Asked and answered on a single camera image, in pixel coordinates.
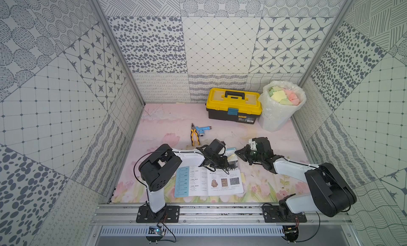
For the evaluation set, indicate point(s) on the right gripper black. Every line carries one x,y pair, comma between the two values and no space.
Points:
244,152

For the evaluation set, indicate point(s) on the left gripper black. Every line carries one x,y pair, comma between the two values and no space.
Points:
223,160

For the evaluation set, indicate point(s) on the art textbook with yellow cover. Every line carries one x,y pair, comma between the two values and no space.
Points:
195,179

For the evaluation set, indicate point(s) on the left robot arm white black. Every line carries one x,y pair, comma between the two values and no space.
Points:
160,166

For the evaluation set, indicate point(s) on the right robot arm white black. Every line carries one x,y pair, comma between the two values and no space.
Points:
328,194

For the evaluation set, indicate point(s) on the discarded sticky notes pile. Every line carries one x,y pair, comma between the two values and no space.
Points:
284,96

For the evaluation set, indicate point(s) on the blue plastic tool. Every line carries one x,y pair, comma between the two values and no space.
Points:
201,130

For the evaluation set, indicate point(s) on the yellow black toolbox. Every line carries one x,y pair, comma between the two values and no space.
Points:
233,105

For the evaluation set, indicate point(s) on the white trash bin with bag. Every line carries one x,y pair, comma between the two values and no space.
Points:
274,115

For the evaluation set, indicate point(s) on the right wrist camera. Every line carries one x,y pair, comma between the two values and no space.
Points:
252,144

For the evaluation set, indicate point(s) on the yellow handled pliers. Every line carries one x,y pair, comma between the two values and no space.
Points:
195,140

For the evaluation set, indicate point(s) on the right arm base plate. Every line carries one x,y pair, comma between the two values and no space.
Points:
277,214

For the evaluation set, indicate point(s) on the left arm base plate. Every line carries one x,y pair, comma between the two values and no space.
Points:
159,214

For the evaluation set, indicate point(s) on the left circuit board with cable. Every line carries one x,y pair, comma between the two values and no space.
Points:
156,234

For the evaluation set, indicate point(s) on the right black connector with cable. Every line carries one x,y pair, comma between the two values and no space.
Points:
291,234

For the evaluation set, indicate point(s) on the aluminium mounting rail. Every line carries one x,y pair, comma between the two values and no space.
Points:
209,214

